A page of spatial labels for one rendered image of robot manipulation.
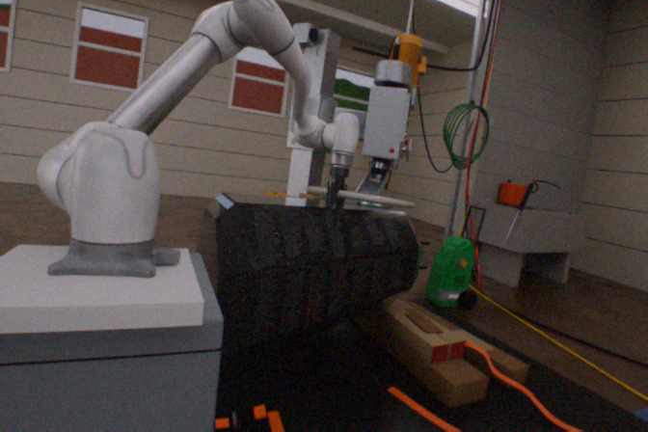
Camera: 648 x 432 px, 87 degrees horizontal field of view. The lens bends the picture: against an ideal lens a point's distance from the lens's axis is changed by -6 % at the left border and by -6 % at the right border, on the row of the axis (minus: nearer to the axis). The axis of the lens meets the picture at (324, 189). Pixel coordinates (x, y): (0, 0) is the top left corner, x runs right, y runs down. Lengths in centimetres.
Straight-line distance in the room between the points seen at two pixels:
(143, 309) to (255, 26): 77
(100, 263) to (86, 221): 8
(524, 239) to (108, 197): 402
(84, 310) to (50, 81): 743
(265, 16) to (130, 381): 89
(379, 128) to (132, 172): 166
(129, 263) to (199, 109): 707
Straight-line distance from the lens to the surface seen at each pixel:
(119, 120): 99
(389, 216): 210
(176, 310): 64
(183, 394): 74
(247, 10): 107
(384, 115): 219
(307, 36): 283
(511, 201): 477
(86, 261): 78
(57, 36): 808
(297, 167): 276
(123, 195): 74
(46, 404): 75
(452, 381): 200
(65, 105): 789
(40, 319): 66
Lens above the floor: 109
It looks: 5 degrees down
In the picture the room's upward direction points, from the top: 8 degrees clockwise
